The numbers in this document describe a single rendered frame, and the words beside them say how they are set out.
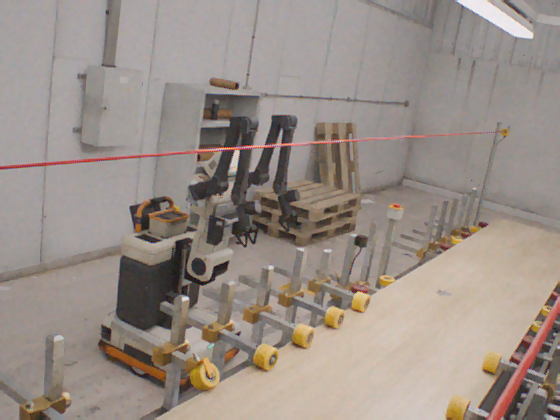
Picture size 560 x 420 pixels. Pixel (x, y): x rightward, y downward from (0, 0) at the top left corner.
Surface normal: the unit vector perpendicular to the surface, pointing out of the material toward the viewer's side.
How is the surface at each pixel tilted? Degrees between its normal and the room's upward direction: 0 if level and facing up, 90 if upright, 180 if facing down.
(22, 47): 90
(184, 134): 90
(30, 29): 90
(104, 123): 90
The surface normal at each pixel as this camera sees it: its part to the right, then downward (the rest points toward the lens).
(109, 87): 0.82, 0.27
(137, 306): -0.47, 0.16
